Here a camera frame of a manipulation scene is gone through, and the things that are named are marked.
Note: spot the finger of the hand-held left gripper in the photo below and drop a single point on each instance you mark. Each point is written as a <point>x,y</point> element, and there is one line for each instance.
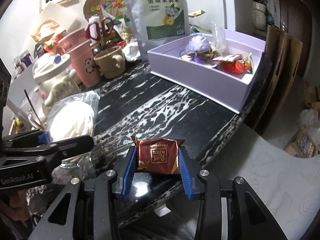
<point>75,142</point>
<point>42,137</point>

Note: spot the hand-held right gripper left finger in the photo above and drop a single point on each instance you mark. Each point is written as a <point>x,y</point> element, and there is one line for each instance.
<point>128,170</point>

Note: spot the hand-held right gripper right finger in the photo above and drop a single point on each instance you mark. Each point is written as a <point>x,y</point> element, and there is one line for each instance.
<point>186,175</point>

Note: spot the clear bag white face masks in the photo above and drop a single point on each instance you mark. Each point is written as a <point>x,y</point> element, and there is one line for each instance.
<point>72,120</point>

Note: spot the brown chocolate packet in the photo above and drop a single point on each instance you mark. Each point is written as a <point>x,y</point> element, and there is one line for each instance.
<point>157,152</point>

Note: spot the lavender cardboard box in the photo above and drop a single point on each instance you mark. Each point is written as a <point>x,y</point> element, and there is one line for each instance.
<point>200,85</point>

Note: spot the red gold snack packet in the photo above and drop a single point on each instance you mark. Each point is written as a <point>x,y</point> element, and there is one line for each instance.
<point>232,67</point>

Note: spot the white cartoon dog canister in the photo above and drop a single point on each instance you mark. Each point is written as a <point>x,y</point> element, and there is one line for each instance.
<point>50,67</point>

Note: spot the purple white small box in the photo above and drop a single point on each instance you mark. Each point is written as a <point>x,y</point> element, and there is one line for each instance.
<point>25,60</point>

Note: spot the pink panda cup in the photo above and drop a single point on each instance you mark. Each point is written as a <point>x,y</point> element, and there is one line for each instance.
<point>85,60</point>

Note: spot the beige ceramic mug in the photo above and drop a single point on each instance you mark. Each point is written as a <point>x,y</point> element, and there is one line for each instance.
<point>110,62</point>

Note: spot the crumpled white plastic wrap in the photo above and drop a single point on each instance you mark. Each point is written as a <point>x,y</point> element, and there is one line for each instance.
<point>131,51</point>

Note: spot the orange snack packet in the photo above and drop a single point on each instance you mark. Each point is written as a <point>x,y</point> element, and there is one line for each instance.
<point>47,30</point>

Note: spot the red white snack packet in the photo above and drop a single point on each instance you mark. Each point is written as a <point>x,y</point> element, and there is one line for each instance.
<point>225,58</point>

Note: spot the egg tray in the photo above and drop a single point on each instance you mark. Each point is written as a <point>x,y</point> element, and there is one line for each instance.
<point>305,142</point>

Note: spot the white paper sheet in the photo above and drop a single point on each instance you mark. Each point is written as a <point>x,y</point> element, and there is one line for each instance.
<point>62,15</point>

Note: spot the orange green candy packet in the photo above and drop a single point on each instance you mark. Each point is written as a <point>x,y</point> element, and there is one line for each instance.
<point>247,62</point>

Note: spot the purple fabric sachet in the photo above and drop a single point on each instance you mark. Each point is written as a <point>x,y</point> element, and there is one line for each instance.
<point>198,45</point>

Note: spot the white floor plastic bag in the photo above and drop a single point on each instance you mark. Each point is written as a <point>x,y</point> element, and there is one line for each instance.
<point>310,118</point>

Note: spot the clear plastic bag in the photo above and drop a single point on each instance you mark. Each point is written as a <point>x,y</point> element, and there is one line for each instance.
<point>218,37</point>

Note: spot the colourful flower clips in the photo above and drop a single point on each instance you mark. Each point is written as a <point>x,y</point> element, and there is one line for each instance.
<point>113,4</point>

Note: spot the folded brown cardboard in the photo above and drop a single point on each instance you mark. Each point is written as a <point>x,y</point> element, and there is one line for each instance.
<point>282,62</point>

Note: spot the silver pouch green label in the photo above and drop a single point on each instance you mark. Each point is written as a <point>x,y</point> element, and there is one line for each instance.
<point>155,17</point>

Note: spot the small floor cardboard box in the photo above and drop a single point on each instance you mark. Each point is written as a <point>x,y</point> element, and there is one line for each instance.
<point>312,96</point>

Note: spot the yellow green hanging packet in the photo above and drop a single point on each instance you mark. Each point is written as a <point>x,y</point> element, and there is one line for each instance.
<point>197,13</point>

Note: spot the white fridge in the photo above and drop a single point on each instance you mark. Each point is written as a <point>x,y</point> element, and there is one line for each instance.
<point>212,5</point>

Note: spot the white round pot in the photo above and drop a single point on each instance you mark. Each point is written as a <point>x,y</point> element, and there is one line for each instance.
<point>258,15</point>

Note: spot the dark brown door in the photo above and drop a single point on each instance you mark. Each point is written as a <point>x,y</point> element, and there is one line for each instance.
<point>295,17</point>

